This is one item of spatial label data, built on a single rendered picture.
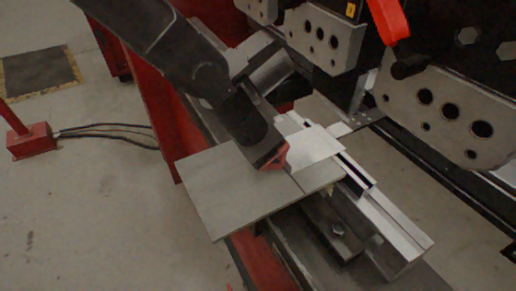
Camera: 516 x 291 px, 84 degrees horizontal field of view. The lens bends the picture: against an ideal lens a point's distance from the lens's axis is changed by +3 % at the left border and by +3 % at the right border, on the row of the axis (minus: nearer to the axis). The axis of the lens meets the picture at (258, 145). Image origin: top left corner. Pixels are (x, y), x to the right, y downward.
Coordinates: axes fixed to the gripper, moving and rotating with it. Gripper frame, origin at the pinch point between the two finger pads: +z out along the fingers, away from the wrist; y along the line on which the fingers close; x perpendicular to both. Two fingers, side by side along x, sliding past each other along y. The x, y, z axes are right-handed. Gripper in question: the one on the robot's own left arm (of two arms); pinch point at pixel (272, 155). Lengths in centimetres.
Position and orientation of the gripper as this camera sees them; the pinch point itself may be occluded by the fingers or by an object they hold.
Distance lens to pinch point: 51.7
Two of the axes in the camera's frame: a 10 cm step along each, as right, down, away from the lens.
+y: -4.9, -6.2, 6.1
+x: -7.7, 6.3, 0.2
